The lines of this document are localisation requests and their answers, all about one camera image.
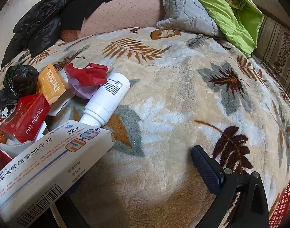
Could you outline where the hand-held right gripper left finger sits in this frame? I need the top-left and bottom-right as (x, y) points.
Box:
(50, 189), (91, 228)

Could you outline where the white plastic bottle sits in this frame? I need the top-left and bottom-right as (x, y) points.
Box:
(79, 72), (130, 127)

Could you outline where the green quilt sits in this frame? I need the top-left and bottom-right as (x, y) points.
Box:
(119, 0), (265, 59)

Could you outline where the purple plastic bag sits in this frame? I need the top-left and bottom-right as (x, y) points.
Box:
(65, 70), (100, 99)

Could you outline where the red crumpled wrapper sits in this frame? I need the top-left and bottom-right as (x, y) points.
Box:
(64, 62), (109, 86)

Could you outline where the red torn packet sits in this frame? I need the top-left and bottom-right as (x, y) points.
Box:
(0, 147), (13, 175)

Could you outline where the black plastic bag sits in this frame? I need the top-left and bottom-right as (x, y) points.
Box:
(0, 65), (39, 111)

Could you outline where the black cloth garment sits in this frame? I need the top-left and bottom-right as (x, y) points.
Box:
(60, 0), (126, 32)

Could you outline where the white medicine box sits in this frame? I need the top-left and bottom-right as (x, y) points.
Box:
(0, 121), (115, 222)

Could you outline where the leaf print blanket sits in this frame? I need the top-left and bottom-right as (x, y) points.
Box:
(0, 26), (290, 228)

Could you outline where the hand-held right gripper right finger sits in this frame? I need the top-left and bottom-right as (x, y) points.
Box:
(191, 144), (270, 228)

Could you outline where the red cigarette pack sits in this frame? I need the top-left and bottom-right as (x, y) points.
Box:
(0, 93), (52, 143)

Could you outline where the orange medicine box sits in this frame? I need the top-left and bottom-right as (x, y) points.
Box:
(36, 63), (75, 105)

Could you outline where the brown striped sofa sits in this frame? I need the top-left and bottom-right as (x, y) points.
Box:
(59, 0), (290, 107)

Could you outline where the grey quilted pillow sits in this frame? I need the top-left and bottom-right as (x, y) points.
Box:
(156, 0), (225, 38)

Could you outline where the black puffer jacket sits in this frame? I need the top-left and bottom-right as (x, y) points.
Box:
(1, 0), (72, 68)

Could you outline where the red mesh basket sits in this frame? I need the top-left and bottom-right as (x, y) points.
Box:
(270, 172), (290, 228)

